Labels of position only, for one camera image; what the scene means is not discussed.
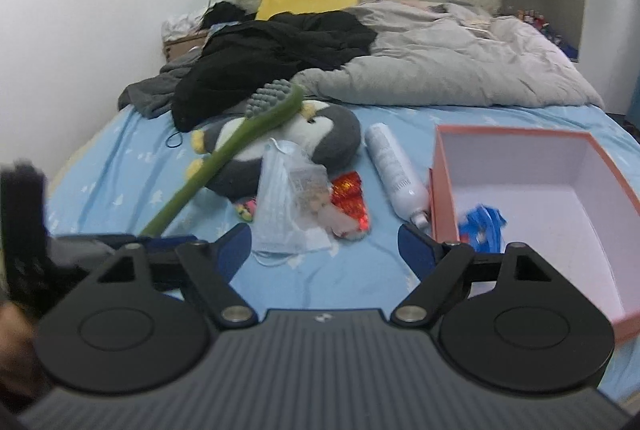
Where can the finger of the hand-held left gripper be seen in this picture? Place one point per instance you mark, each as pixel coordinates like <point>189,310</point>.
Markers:
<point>165,242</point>

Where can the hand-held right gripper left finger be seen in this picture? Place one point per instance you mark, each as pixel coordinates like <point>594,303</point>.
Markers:
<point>235,251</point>

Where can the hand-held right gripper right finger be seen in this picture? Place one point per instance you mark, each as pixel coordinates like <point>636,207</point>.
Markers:
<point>415,251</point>

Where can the small colourful toy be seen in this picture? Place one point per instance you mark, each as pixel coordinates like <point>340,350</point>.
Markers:
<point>246,209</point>

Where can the clear bag of face masks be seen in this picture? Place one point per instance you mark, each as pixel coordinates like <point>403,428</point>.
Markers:
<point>290,205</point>

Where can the blue ribbon item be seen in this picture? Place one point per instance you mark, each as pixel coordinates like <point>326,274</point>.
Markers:
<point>482,222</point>

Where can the red foil packet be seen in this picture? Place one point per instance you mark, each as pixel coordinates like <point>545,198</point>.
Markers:
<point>350,202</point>

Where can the light blue bed sheet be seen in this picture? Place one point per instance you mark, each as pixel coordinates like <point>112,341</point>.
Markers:
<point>125,169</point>

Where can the white spray bottle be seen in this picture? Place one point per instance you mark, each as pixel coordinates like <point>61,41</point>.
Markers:
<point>395,169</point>

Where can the grey penguin plush toy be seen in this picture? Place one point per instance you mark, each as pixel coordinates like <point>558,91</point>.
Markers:
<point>320,134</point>

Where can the dark grey garment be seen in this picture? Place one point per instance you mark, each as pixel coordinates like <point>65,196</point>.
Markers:
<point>150,92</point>

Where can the light grey duvet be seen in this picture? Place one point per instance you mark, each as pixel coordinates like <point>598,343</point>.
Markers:
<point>450,59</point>

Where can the wooden nightstand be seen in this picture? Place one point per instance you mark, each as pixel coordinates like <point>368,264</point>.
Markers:
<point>182,43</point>

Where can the black clothing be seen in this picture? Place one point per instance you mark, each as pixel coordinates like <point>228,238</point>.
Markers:
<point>270,54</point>

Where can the crumpled white cloth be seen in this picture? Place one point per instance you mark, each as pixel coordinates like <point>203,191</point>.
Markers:
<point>182,23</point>

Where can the black hat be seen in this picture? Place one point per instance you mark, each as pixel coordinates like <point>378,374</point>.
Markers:
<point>225,13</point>

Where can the yellow pillow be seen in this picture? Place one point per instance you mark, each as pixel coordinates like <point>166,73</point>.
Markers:
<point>305,2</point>

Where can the row of small bottles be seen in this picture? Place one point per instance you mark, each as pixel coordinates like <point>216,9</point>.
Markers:
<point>537,22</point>

